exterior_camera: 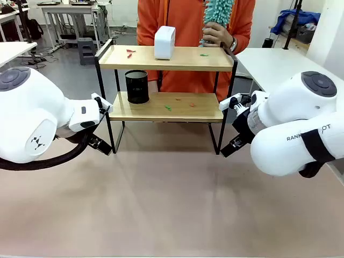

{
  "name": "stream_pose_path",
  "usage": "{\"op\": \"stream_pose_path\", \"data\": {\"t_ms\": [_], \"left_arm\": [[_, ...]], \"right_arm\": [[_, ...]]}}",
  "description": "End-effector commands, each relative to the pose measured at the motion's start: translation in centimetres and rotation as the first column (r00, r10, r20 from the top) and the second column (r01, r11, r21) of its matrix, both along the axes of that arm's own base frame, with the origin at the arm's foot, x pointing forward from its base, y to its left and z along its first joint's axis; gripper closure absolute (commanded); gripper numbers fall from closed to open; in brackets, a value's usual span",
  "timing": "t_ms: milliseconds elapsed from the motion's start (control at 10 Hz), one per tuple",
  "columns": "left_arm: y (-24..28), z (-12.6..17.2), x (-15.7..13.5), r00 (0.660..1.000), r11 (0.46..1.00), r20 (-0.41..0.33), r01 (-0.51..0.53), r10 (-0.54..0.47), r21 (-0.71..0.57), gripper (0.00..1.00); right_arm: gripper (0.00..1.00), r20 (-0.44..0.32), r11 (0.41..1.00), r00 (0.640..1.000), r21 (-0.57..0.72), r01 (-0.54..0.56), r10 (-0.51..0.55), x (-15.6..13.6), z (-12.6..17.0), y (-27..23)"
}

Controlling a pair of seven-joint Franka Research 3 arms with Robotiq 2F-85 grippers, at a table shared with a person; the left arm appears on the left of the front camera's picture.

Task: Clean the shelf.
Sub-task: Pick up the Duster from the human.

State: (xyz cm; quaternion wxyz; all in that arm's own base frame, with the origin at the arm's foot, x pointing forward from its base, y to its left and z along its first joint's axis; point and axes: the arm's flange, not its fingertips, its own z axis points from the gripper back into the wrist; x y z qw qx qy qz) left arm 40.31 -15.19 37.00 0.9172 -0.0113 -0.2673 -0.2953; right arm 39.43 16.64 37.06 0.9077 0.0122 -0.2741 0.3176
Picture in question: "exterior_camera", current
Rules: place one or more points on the black wristwatch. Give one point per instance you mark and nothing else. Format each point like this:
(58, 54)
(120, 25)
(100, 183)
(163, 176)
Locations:
(233, 45)

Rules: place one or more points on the small black object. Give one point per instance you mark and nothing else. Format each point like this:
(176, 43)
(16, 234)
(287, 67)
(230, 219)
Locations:
(269, 43)

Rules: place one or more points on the wooden two-tier black-frame shelf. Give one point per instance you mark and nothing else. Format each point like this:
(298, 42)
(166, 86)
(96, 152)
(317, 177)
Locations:
(188, 61)

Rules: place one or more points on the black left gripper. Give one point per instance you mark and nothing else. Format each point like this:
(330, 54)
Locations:
(80, 137)

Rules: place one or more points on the small white side table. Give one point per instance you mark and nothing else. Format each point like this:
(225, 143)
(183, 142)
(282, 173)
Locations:
(13, 52)

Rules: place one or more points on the person's left hand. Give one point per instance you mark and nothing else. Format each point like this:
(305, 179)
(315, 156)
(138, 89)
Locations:
(216, 33)

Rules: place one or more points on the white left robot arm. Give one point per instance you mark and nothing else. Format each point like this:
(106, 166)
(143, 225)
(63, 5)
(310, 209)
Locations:
(27, 107)

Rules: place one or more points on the black backpack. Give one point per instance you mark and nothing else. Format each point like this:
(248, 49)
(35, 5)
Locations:
(35, 29)

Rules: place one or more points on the grey storage crate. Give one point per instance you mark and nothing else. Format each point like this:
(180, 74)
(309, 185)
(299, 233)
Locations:
(305, 33)

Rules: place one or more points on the green paper scrap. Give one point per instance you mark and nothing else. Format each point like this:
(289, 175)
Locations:
(168, 107)
(204, 55)

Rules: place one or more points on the black stand pole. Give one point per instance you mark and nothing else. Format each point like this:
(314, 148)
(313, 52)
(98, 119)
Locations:
(25, 24)

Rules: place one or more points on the grey plastic step stool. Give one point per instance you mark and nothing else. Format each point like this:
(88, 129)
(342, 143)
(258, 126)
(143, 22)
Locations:
(86, 51)

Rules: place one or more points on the grey-legged lab desk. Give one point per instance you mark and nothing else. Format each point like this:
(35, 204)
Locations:
(70, 9)

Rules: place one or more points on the black mesh pen holder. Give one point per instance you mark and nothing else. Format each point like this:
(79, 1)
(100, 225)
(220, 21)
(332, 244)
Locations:
(137, 87)

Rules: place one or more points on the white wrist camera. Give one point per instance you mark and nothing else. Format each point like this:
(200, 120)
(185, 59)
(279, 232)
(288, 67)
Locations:
(106, 104)
(227, 103)

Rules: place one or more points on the white rounded box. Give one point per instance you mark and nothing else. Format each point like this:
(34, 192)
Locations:
(164, 43)

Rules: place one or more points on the black tripod pole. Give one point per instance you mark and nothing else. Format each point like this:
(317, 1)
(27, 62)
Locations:
(293, 24)

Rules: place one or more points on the person's orange hoodie torso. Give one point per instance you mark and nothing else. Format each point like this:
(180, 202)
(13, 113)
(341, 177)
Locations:
(185, 16)

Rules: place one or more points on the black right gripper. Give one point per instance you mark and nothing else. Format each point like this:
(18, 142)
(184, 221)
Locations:
(243, 125)

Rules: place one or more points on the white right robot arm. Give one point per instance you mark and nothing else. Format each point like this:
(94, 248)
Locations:
(295, 113)

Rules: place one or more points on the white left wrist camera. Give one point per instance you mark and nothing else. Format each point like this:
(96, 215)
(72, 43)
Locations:
(106, 104)

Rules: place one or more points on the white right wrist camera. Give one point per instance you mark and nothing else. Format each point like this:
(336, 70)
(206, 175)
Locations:
(227, 103)

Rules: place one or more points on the large white side table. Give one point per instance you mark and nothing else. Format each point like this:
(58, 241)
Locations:
(274, 67)

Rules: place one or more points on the blue cloth bundle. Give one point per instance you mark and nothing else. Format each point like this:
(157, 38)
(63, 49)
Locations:
(290, 20)

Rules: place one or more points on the teal microfibre duster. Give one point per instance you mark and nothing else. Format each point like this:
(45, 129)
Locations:
(219, 12)

